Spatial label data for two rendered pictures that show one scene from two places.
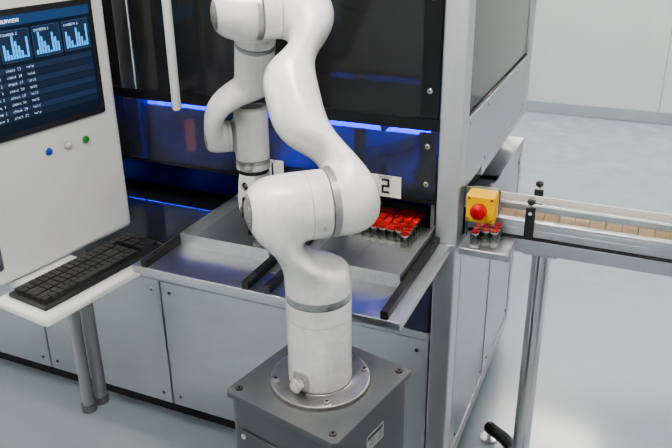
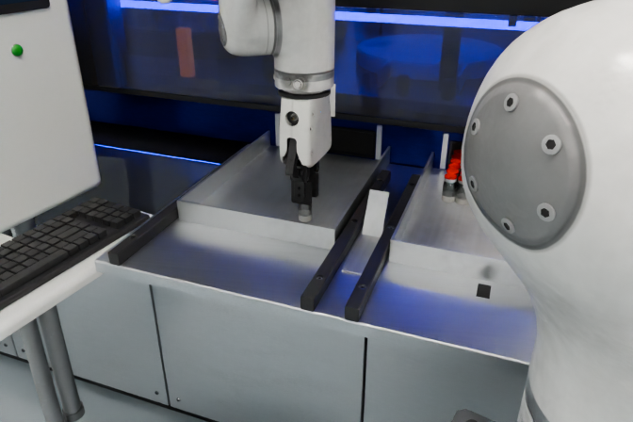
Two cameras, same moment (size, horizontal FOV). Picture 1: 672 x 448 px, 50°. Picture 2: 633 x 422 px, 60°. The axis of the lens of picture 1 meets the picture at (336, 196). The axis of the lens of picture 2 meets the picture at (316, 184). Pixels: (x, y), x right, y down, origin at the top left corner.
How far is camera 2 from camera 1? 1.03 m
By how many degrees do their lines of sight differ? 5
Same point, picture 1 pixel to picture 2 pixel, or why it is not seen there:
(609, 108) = not seen: hidden behind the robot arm
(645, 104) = not seen: hidden behind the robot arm
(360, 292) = (527, 313)
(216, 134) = (246, 13)
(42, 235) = not seen: outside the picture
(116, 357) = (94, 349)
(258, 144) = (320, 39)
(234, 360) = (250, 361)
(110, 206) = (67, 158)
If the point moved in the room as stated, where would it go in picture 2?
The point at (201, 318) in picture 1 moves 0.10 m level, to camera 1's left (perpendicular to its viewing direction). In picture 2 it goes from (204, 308) to (162, 309)
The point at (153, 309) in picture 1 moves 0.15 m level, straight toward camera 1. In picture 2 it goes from (139, 295) to (143, 332)
